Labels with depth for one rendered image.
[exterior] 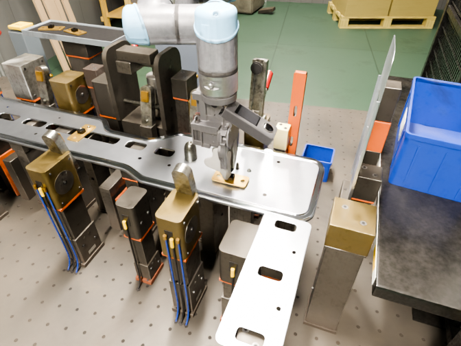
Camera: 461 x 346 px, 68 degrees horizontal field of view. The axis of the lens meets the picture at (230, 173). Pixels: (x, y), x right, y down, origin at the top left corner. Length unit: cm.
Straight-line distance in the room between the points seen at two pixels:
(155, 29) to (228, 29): 17
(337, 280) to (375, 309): 26
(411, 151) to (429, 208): 12
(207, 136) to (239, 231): 21
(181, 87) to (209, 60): 39
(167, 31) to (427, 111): 71
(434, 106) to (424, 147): 30
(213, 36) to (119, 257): 70
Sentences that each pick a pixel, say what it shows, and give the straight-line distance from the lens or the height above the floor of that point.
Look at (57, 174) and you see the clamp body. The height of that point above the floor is 102.
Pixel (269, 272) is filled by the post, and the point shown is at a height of 95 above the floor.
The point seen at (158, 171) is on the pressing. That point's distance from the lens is 85.
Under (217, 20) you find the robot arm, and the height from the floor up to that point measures 136.
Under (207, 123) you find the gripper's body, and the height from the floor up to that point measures 116.
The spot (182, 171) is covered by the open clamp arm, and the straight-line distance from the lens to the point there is 65.
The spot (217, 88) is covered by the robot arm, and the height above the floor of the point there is 125.
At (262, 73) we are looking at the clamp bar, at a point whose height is 118.
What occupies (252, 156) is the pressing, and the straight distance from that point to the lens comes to 88.
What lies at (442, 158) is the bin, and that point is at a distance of 79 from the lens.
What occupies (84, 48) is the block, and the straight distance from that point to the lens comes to 132.
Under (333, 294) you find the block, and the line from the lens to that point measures 81.
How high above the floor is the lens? 152
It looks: 39 degrees down
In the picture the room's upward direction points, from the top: straight up
